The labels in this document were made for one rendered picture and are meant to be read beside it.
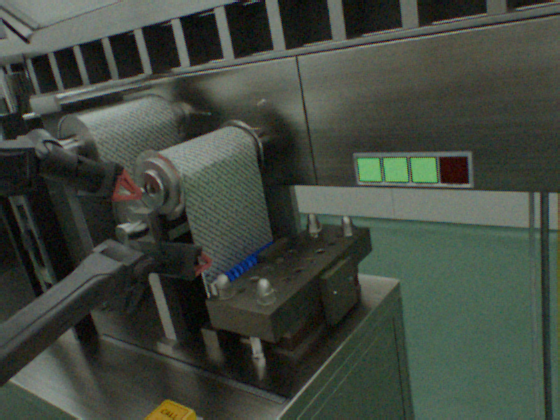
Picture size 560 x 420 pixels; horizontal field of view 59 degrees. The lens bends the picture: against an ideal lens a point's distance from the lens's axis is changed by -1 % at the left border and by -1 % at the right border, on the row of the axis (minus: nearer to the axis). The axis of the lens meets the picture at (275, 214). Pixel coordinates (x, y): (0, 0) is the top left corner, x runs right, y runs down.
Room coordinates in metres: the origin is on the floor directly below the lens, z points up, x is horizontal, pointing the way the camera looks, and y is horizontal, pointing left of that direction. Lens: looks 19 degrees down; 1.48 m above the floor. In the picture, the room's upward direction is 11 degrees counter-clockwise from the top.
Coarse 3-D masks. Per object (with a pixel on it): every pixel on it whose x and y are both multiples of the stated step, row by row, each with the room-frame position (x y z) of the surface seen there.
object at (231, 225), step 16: (256, 176) 1.11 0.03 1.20; (224, 192) 1.03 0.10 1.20; (240, 192) 1.06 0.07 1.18; (256, 192) 1.10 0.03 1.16; (192, 208) 0.95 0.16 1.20; (208, 208) 0.98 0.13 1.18; (224, 208) 1.02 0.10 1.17; (240, 208) 1.06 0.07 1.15; (256, 208) 1.10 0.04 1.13; (192, 224) 0.94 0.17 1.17; (208, 224) 0.98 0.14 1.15; (224, 224) 1.01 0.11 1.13; (240, 224) 1.05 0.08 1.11; (256, 224) 1.09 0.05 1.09; (208, 240) 0.97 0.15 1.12; (224, 240) 1.00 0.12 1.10; (240, 240) 1.04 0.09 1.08; (256, 240) 1.08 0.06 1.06; (272, 240) 1.12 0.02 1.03; (208, 256) 0.96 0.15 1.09; (224, 256) 1.00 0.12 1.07; (240, 256) 1.03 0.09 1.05; (208, 272) 0.95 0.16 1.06; (208, 288) 0.95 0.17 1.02
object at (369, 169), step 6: (360, 162) 1.05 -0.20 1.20; (366, 162) 1.04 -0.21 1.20; (372, 162) 1.03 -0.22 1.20; (378, 162) 1.02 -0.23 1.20; (360, 168) 1.05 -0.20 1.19; (366, 168) 1.04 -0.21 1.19; (372, 168) 1.03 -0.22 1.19; (378, 168) 1.02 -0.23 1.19; (360, 174) 1.05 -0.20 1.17; (366, 174) 1.04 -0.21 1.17; (372, 174) 1.03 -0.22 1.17; (378, 174) 1.02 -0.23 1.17; (378, 180) 1.02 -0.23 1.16
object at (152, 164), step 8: (248, 136) 1.14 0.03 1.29; (144, 160) 0.98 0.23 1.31; (152, 160) 0.97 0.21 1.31; (136, 168) 1.00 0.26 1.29; (144, 168) 0.98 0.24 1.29; (152, 168) 0.97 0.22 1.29; (160, 168) 0.95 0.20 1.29; (136, 176) 1.00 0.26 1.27; (168, 176) 0.94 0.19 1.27; (136, 184) 1.01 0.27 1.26; (168, 184) 0.94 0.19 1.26; (176, 184) 0.94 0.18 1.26; (176, 192) 0.94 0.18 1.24; (144, 200) 1.00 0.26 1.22; (168, 200) 0.95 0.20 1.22; (176, 200) 0.94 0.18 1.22; (152, 208) 0.99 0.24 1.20; (160, 208) 0.97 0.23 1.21; (168, 208) 0.96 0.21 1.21
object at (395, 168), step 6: (384, 162) 1.01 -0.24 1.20; (390, 162) 1.00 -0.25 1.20; (396, 162) 0.99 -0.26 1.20; (402, 162) 0.98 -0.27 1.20; (390, 168) 1.00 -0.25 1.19; (396, 168) 0.99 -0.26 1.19; (402, 168) 0.99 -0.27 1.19; (390, 174) 1.00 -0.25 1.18; (396, 174) 0.99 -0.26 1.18; (402, 174) 0.99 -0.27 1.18; (390, 180) 1.00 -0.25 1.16; (396, 180) 1.00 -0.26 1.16; (402, 180) 0.99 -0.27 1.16
